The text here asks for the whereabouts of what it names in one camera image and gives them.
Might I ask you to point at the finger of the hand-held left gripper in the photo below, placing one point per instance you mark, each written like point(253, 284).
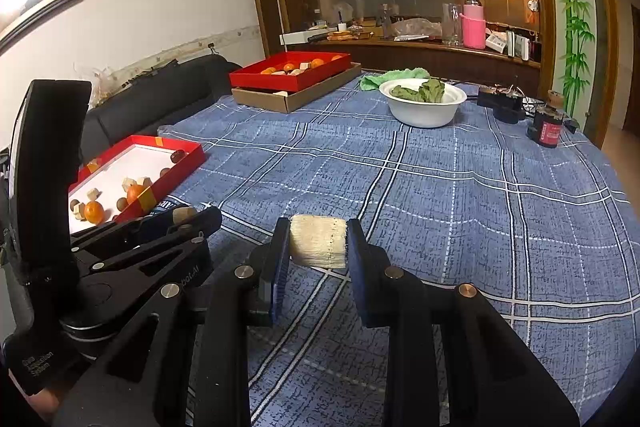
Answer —
point(200, 222)
point(135, 227)

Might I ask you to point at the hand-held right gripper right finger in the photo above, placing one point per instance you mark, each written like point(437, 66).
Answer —
point(362, 277)

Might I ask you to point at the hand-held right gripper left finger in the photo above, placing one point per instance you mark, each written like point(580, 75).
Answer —
point(280, 277)

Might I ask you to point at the brown longan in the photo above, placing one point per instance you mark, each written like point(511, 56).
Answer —
point(165, 173)
point(120, 205)

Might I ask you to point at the red shallow box tray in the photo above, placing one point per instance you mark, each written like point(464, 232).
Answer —
point(135, 157)

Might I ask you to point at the red date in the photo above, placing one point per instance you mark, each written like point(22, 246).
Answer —
point(177, 155)

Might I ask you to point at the person's left hand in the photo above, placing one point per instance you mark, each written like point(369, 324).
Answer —
point(40, 404)

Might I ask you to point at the blue plaid tablecloth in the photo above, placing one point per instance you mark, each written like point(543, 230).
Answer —
point(425, 207)

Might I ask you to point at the black sofa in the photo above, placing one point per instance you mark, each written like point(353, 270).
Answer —
point(150, 102)

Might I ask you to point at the red box with produce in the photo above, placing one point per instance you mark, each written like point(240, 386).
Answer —
point(270, 83)

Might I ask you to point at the brown cardboard box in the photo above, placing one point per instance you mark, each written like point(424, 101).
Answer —
point(310, 94)

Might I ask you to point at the white bowl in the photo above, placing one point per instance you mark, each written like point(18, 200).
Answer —
point(425, 114)

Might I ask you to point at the green leaves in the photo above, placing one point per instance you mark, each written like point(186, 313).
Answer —
point(425, 91)

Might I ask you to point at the green cloth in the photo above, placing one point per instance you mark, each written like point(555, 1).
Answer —
point(395, 77)

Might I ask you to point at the black power adapter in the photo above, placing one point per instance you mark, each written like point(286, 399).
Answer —
point(500, 104)

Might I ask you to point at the black jar with red label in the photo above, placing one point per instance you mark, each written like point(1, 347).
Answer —
point(546, 129)

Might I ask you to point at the wooden sideboard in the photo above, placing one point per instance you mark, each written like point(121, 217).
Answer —
point(450, 57)

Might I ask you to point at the clear plastic bag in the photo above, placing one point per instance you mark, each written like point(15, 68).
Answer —
point(415, 29)

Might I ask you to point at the clear glass pitcher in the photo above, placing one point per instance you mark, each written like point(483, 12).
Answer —
point(451, 27)

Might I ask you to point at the pink thermos bottle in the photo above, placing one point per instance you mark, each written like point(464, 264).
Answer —
point(473, 27)

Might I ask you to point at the white cartons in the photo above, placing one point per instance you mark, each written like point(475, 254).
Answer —
point(512, 44)

